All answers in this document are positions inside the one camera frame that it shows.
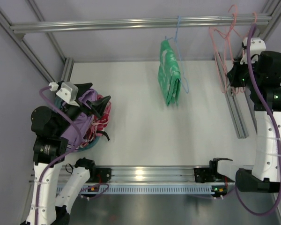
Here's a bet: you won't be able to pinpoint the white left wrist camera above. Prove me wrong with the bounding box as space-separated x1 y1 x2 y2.
49 82 79 106

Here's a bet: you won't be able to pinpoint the blue wire hanger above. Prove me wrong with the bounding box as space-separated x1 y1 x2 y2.
164 15 190 94

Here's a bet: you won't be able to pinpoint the purple trousers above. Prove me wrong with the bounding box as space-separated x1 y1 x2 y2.
59 88 101 150

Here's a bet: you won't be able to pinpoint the pink camouflage trousers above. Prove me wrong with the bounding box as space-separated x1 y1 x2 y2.
81 101 111 149

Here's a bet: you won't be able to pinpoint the aluminium hanging rail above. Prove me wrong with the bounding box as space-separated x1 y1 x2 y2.
11 14 270 34

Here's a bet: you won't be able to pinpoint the teal plastic laundry basket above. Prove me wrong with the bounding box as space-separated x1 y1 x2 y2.
53 96 100 152

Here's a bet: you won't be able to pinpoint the pink wire hanger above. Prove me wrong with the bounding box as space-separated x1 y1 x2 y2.
208 4 238 93

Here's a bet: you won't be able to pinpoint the aluminium front rail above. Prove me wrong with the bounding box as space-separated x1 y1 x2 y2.
97 165 224 185

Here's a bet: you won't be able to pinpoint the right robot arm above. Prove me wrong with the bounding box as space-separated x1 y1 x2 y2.
210 51 281 193

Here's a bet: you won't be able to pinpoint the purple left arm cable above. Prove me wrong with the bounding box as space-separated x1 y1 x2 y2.
35 86 110 225

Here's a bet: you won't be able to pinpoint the perforated grey cable tray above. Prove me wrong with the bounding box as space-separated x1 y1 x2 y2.
56 184 228 195

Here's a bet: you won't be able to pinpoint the left aluminium frame post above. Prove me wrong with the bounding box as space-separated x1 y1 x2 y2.
0 7 74 82

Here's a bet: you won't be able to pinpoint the green tie-dye trousers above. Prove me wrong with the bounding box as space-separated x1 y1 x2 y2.
158 40 181 106

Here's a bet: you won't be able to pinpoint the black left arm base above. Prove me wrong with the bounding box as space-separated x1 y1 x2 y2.
86 161 112 183

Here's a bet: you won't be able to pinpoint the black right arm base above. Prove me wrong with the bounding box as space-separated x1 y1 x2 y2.
194 158 232 183

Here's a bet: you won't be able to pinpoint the aluminium frame post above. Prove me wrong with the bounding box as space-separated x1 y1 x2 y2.
210 0 281 139
0 7 74 82

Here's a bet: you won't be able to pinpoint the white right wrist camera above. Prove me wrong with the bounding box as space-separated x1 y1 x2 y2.
240 37 266 65

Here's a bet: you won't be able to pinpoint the right aluminium frame post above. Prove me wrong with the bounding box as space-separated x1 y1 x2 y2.
210 0 281 139

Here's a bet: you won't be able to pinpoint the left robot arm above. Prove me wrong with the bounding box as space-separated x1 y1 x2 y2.
24 81 111 225

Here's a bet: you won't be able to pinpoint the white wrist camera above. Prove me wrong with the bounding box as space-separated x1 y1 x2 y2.
49 82 79 106
240 37 266 65

